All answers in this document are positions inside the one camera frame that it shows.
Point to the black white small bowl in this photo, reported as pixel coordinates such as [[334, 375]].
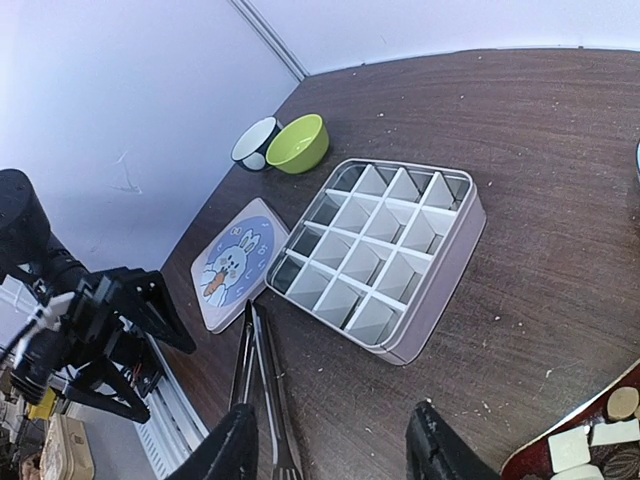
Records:
[[249, 151]]

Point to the metal tongs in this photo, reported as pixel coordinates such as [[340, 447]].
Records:
[[258, 364]]

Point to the pink compartment tin box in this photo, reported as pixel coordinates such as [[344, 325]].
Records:
[[379, 252]]

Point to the bunny picture tin lid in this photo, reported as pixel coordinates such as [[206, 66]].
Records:
[[232, 269]]

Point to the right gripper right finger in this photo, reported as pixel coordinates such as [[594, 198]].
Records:
[[434, 451]]

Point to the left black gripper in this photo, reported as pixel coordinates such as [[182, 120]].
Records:
[[100, 325]]

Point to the lime green bowl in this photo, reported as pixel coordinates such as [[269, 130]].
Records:
[[299, 146]]

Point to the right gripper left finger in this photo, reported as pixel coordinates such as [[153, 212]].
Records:
[[230, 451]]

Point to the dark red chocolate tray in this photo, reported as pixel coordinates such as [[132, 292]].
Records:
[[599, 440]]

